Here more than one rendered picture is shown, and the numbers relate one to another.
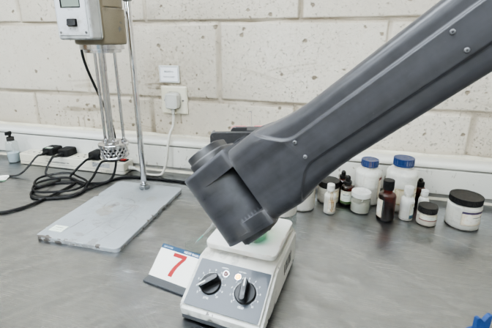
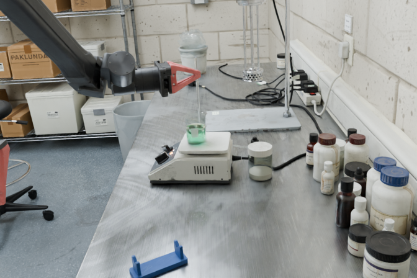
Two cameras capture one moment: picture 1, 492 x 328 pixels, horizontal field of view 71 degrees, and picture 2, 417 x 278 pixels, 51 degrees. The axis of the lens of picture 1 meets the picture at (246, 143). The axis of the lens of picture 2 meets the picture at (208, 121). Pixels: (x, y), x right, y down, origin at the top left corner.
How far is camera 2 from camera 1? 1.04 m
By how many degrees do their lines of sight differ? 72
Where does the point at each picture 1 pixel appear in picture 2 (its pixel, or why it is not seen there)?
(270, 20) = not seen: outside the picture
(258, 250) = (182, 146)
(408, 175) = (376, 190)
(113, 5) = not seen: outside the picture
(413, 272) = (246, 236)
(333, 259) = (242, 199)
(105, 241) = (210, 126)
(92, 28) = not seen: outside the picture
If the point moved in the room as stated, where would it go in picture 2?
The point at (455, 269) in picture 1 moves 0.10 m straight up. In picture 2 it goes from (267, 260) to (267, 211)
